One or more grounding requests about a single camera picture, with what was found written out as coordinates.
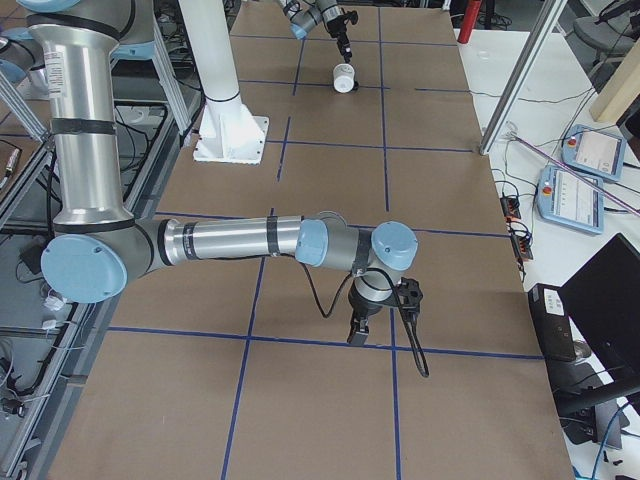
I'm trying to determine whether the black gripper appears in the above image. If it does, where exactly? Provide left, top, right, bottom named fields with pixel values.
left=347, top=280, right=395, bottom=346
left=327, top=17, right=352, bottom=62

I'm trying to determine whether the white smiley mug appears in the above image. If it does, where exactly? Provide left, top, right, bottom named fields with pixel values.
left=332, top=63, right=359, bottom=94

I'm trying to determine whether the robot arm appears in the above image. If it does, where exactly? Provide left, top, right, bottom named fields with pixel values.
left=25, top=1, right=422, bottom=346
left=277, top=0, right=359, bottom=64

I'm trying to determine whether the brown paper table cover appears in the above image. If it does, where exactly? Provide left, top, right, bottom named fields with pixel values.
left=42, top=1, right=573, bottom=479

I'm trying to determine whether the black desktop box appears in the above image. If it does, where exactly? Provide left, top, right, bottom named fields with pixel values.
left=528, top=283, right=592, bottom=363

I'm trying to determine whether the black monitor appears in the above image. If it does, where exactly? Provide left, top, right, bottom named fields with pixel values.
left=556, top=233, right=639, bottom=416

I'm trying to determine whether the near teach pendant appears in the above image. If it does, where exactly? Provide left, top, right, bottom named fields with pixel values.
left=536, top=165, right=604, bottom=235

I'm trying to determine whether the teach pendant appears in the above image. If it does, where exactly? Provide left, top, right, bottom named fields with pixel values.
left=536, top=165, right=604, bottom=235
left=561, top=124, right=627, bottom=182

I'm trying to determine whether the far teach pendant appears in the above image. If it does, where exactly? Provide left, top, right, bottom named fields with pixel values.
left=561, top=124, right=627, bottom=182

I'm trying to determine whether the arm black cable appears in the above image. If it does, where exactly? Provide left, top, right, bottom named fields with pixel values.
left=299, top=259, right=431, bottom=379

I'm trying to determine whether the white pedestal column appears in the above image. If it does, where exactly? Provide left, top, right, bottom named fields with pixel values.
left=179, top=0, right=269, bottom=165

